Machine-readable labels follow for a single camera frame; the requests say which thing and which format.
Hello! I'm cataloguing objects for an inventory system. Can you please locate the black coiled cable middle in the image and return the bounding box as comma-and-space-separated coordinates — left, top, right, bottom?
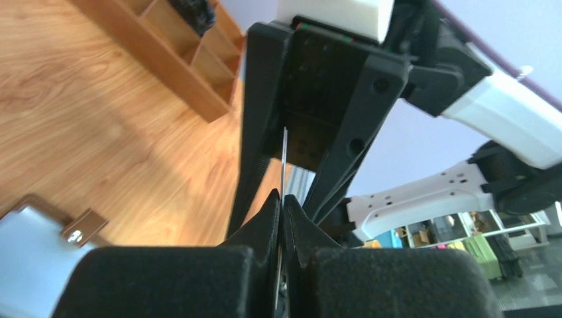
168, 0, 218, 37

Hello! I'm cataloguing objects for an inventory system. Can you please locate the brown leather card holder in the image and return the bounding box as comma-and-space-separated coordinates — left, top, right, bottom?
1, 193, 109, 317

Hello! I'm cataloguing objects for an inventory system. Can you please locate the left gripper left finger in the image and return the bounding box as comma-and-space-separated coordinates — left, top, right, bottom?
53, 189, 280, 317

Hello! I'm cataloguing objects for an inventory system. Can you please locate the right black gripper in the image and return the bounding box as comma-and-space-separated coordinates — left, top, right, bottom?
226, 15, 410, 237

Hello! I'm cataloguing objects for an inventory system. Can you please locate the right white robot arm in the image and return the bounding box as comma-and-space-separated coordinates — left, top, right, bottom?
227, 1, 561, 246

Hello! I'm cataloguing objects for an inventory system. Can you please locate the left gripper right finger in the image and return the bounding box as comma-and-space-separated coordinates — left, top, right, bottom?
283, 195, 503, 317

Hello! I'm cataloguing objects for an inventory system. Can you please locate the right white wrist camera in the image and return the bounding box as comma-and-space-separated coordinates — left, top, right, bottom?
276, 0, 395, 42

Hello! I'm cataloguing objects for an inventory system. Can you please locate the brown wooden compartment tray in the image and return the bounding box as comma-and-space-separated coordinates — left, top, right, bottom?
73, 1, 247, 123

